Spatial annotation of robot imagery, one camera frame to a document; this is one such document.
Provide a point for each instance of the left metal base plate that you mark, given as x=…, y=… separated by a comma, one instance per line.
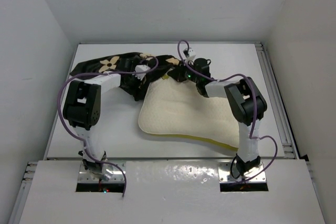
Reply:
x=107, y=174

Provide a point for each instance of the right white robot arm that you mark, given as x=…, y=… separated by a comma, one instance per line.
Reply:
x=246, y=103

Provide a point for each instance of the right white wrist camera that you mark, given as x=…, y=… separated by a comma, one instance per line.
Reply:
x=189, y=53

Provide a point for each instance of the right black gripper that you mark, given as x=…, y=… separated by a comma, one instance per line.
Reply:
x=178, y=73

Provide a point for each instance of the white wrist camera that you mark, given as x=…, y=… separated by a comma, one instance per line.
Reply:
x=141, y=69
x=189, y=53

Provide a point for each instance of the cream foam pillow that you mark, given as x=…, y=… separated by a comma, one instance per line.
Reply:
x=177, y=109

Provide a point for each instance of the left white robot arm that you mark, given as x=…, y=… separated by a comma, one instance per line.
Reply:
x=82, y=110

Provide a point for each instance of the white front cover board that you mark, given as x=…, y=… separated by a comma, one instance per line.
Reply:
x=172, y=192

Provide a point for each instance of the black floral pillowcase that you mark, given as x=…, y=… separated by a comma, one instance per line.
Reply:
x=126, y=63

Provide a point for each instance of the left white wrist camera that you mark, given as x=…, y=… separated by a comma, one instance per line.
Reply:
x=141, y=69

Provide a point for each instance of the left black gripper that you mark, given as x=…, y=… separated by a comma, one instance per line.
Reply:
x=135, y=87

